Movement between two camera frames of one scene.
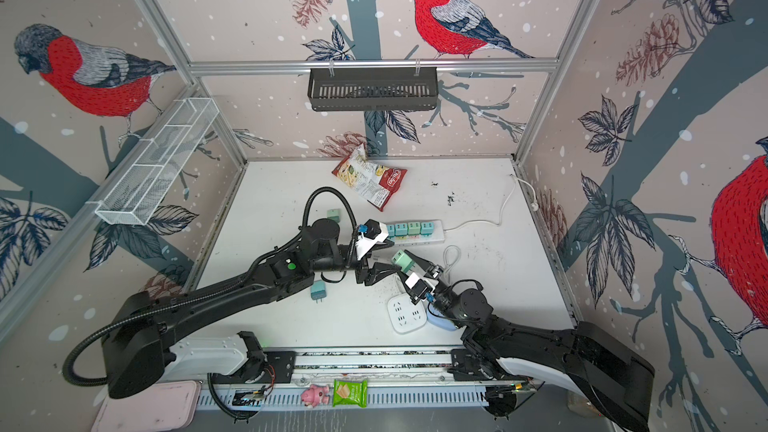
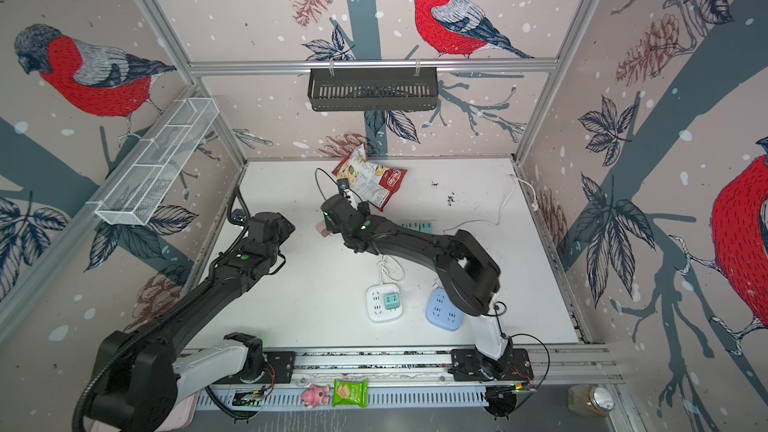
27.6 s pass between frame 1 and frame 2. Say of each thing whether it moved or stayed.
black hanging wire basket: stayed
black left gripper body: moved
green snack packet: stayed
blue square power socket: stayed
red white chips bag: stayed
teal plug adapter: stayed
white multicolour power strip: moved
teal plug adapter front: moved
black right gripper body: moved
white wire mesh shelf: stayed
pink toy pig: stayed
